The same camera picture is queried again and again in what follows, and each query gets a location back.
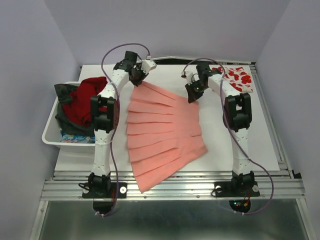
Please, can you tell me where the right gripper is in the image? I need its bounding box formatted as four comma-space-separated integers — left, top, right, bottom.
185, 79, 208, 103

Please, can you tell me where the pink skirt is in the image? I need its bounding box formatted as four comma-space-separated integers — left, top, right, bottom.
126, 82, 208, 193

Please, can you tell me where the red poppy print skirt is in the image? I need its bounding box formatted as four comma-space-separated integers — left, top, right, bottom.
224, 67, 253, 93

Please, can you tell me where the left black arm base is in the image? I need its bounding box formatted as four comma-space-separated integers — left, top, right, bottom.
78, 182, 128, 199

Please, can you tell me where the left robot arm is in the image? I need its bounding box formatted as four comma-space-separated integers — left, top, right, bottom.
87, 51, 157, 198

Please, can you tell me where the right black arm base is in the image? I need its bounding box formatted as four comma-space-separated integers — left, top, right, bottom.
211, 181, 261, 198

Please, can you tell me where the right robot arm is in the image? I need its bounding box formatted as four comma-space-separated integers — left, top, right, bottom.
181, 62, 256, 198

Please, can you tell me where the dark red skirt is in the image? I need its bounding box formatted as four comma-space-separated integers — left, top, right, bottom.
70, 76, 107, 126

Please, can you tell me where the dark green garment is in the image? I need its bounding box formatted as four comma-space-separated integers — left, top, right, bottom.
54, 83, 95, 137

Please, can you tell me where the light blue garment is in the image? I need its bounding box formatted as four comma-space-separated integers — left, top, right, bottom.
60, 130, 95, 144

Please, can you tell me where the white plastic bin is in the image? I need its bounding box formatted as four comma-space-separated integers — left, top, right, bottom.
42, 82, 95, 153

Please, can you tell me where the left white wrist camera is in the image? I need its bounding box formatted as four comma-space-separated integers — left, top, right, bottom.
141, 59, 157, 75

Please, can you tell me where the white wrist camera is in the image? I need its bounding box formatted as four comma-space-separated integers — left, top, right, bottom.
181, 71, 198, 85
141, 59, 157, 75

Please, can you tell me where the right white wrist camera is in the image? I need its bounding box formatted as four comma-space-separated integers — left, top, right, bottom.
181, 71, 198, 85

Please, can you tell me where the aluminium frame rail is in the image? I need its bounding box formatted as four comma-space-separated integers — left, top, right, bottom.
40, 170, 306, 201

